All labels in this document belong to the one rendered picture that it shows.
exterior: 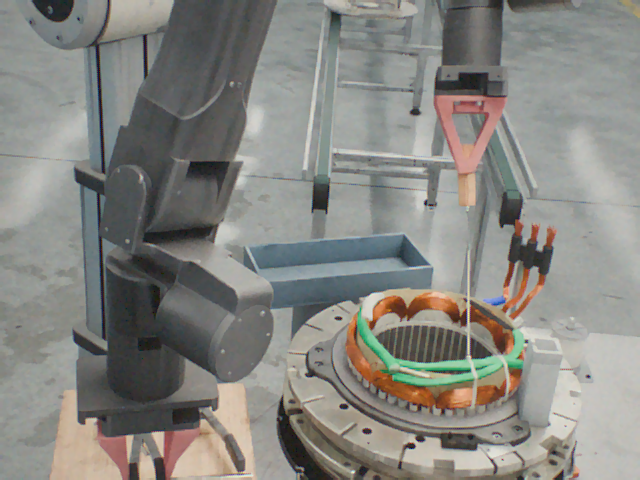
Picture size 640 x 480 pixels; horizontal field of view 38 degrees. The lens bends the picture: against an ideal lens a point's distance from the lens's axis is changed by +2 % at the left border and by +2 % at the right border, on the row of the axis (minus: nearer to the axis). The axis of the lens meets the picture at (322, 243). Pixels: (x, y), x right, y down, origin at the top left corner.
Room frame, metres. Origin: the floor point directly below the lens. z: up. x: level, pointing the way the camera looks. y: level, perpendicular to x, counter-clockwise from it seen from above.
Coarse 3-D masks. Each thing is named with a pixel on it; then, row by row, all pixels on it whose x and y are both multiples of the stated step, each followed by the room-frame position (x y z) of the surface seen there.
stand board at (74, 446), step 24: (240, 384) 0.82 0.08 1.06; (72, 408) 0.76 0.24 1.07; (240, 408) 0.78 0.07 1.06; (72, 432) 0.73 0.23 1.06; (240, 432) 0.74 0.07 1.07; (72, 456) 0.69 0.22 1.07; (96, 456) 0.69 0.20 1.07; (144, 456) 0.70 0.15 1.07; (192, 456) 0.70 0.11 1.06; (216, 456) 0.71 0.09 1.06
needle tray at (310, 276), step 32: (256, 256) 1.15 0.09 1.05; (288, 256) 1.17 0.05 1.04; (320, 256) 1.19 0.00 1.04; (352, 256) 1.20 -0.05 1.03; (384, 256) 1.22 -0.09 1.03; (416, 256) 1.18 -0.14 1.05; (288, 288) 1.06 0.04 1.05; (320, 288) 1.08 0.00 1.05; (352, 288) 1.09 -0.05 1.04; (384, 288) 1.11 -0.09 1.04; (416, 288) 1.13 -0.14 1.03
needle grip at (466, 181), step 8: (464, 144) 0.85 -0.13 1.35; (472, 144) 0.86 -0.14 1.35; (464, 152) 0.85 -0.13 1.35; (464, 176) 0.84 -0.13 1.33; (472, 176) 0.84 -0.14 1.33; (464, 184) 0.84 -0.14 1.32; (472, 184) 0.84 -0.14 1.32; (464, 192) 0.84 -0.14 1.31; (472, 192) 0.84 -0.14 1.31; (464, 200) 0.83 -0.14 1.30; (472, 200) 0.83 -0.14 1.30
